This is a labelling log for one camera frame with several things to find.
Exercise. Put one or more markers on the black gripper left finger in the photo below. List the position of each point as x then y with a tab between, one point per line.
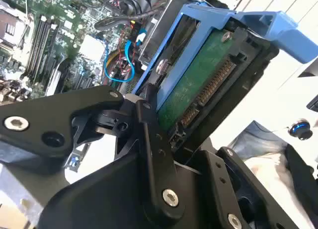
49	109

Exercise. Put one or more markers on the hard disk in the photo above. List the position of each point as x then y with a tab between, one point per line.
193	90

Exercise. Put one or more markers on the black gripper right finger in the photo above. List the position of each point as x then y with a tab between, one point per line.
223	189

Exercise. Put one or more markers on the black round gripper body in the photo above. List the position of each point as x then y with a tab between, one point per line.
99	201

